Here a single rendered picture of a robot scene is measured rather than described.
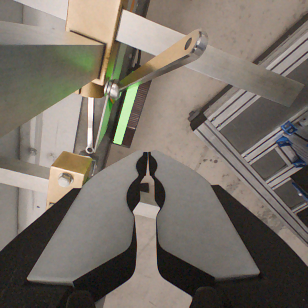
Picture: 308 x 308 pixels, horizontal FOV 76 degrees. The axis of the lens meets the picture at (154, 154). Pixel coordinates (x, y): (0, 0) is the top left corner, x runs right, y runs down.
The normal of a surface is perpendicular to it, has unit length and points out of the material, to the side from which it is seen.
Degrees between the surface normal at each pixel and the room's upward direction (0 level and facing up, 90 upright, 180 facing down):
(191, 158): 0
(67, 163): 90
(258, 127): 0
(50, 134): 0
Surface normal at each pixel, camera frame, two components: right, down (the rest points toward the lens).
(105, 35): 0.02, 0.48
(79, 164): 0.33, -0.83
